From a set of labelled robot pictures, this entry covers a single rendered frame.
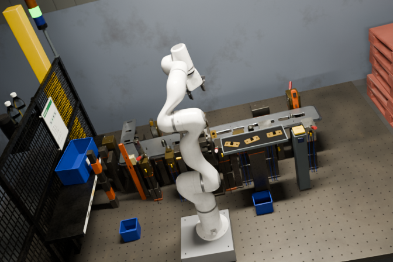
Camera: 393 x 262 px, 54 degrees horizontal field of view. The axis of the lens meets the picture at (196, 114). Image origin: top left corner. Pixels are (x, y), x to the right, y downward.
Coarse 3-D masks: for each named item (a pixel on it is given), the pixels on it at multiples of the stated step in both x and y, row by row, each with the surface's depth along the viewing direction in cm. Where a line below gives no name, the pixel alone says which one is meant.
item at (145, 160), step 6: (144, 162) 242; (144, 168) 244; (150, 168) 246; (144, 174) 247; (150, 174) 247; (150, 180) 251; (156, 180) 258; (150, 186) 254; (156, 186) 255; (156, 192) 257; (162, 192) 265; (156, 198) 261; (162, 198) 260
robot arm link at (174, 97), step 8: (176, 72) 183; (168, 80) 179; (176, 80) 176; (184, 80) 181; (168, 88) 176; (176, 88) 175; (184, 88) 178; (168, 96) 177; (176, 96) 175; (168, 104) 176; (176, 104) 177; (160, 112) 180; (168, 112) 178; (160, 120) 178; (168, 120) 177; (160, 128) 180; (168, 128) 178
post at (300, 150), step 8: (296, 136) 216; (304, 136) 216; (296, 144) 219; (304, 144) 219; (296, 152) 222; (304, 152) 222; (296, 160) 228; (304, 160) 226; (296, 168) 235; (304, 168) 230; (304, 176) 233; (304, 184) 237
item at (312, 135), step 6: (306, 120) 238; (312, 120) 236; (306, 126) 233; (306, 132) 235; (312, 132) 234; (306, 138) 237; (312, 138) 238; (312, 144) 242; (312, 150) 245; (312, 156) 247; (312, 162) 248; (312, 168) 252
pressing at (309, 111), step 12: (300, 108) 259; (312, 108) 256; (240, 120) 264; (252, 120) 260; (276, 120) 254; (288, 120) 251; (300, 120) 248; (216, 132) 259; (132, 144) 269; (144, 144) 266; (156, 144) 263; (168, 144) 259; (120, 156) 261; (156, 156) 252
